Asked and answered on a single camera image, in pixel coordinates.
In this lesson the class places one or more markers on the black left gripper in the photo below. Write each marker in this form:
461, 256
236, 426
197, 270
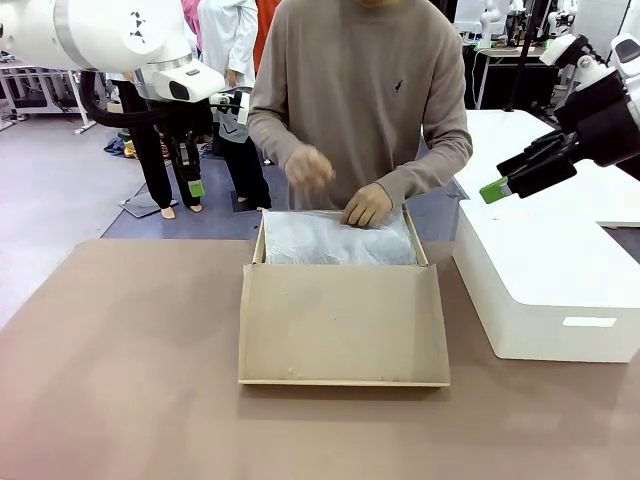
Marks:
182, 125

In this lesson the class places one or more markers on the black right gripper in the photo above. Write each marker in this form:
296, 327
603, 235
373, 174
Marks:
605, 125

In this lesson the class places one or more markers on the white tissue paper sheet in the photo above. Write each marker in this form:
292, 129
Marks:
340, 245

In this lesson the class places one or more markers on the person's left forearm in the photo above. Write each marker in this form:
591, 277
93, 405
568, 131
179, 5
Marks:
430, 165

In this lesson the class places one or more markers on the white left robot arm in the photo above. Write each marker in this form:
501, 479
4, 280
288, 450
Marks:
110, 35

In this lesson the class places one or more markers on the person's right forearm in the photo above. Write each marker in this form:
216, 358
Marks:
272, 137

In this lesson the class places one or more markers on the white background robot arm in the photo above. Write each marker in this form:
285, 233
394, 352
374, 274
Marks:
487, 22

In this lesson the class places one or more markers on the small cardboard box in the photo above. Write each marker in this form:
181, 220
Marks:
115, 107

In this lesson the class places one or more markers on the brown cardboard shoe box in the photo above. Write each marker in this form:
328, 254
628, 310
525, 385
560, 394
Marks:
345, 325

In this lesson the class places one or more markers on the person's right hand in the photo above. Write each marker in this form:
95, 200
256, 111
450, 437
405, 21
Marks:
309, 167

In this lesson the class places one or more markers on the person's left hand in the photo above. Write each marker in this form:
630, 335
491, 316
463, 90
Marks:
367, 205

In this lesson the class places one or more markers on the bystander in white shirt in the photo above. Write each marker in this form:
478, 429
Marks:
235, 150

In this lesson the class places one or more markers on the grey flat floor board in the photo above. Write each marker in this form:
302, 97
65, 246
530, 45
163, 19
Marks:
137, 206

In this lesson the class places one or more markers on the pile of clothes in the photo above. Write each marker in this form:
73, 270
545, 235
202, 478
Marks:
120, 147

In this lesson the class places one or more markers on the black tripod pole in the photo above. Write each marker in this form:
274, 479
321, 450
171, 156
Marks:
522, 55

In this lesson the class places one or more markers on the wooden top desk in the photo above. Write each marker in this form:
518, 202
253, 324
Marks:
500, 55

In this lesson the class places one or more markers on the white plastic bin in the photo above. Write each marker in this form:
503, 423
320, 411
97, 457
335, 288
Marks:
545, 290

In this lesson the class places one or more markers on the bystander in pink top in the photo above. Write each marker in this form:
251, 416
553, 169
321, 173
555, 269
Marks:
191, 20

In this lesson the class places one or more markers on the bystander in orange top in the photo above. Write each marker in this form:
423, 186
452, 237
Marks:
264, 30

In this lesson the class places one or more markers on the person in beige sweater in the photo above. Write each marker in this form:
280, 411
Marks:
360, 90

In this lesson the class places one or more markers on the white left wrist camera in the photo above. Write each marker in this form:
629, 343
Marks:
235, 105

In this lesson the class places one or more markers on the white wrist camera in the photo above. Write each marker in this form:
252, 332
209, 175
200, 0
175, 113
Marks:
562, 50
235, 105

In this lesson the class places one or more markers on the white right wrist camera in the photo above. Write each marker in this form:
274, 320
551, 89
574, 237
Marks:
562, 50

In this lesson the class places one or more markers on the white frame workbench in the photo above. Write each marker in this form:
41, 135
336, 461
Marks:
35, 95

